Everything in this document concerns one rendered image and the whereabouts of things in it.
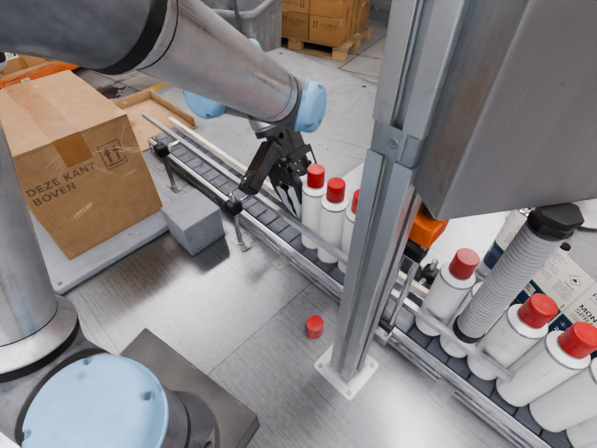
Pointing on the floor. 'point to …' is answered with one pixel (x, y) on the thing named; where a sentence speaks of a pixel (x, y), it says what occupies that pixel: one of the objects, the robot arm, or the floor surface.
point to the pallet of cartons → (325, 26)
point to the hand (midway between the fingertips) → (298, 217)
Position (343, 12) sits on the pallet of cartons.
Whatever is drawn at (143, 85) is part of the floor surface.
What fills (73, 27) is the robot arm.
